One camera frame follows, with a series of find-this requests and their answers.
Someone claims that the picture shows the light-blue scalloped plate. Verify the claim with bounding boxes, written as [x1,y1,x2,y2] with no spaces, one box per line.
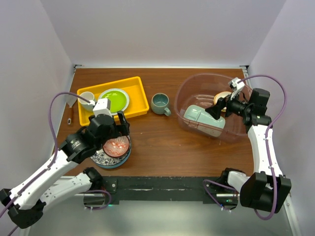
[96,88,130,116]

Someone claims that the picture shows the metal scraper wooden handle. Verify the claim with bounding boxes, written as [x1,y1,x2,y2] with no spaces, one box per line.
[66,95,77,125]

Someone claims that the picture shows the light-blue bottom plate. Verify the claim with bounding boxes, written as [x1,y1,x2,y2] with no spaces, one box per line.
[95,145,132,170]

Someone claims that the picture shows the light-teal divided rectangular dish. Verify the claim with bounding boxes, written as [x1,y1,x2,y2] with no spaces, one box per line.
[184,105,225,137]

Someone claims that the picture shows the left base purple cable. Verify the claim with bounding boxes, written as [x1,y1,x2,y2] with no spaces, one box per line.
[83,189,113,211]

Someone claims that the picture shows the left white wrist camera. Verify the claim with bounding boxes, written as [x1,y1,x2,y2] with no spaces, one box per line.
[93,98,112,117]

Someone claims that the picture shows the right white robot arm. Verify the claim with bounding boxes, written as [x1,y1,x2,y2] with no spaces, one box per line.
[205,88,291,219]

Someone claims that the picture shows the white light-blue mug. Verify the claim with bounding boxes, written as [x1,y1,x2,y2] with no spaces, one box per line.
[78,91,96,112]

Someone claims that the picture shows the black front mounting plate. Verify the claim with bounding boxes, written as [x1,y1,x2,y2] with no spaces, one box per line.
[103,177,238,206]

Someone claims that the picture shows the teal speckled ceramic mug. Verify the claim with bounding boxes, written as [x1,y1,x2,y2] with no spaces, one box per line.
[151,93,171,116]

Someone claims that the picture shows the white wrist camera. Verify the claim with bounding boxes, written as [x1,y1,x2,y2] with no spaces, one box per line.
[228,77,245,100]
[93,98,112,117]

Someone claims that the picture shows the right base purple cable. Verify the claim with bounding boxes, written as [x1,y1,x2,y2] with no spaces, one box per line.
[202,180,237,212]

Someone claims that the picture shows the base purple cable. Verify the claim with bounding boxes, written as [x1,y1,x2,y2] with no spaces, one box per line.
[83,189,113,211]
[202,180,237,212]

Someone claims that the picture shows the blue floral plate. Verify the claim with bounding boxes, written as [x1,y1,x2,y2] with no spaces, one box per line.
[89,147,131,167]

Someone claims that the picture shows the yellow plastic tray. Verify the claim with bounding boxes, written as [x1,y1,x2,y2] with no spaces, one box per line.
[77,76,149,118]

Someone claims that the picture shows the red patterned black-rimmed bowl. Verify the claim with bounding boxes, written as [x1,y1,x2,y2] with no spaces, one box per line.
[103,136,130,158]

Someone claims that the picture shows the green plate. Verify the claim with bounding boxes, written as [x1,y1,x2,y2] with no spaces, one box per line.
[98,89,127,113]

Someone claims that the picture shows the clear pink plastic bin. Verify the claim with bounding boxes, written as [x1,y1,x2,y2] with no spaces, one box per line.
[174,73,248,142]

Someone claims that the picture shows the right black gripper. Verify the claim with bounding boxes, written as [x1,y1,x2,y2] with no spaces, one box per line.
[205,89,252,120]

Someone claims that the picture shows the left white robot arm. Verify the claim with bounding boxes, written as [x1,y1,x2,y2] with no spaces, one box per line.
[0,111,130,229]

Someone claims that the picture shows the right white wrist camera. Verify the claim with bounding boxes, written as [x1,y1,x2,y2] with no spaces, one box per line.
[228,77,245,100]

